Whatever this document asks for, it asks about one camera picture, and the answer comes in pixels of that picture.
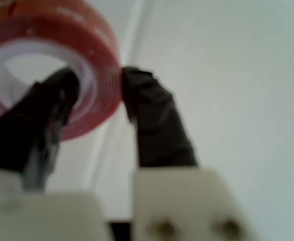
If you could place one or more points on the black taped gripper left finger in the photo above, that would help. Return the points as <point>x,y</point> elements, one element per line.
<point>31,120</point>

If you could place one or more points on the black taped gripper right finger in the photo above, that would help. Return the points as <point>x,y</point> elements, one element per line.
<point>156,125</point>

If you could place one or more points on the red tape roll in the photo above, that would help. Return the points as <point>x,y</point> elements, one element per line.
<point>99,62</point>

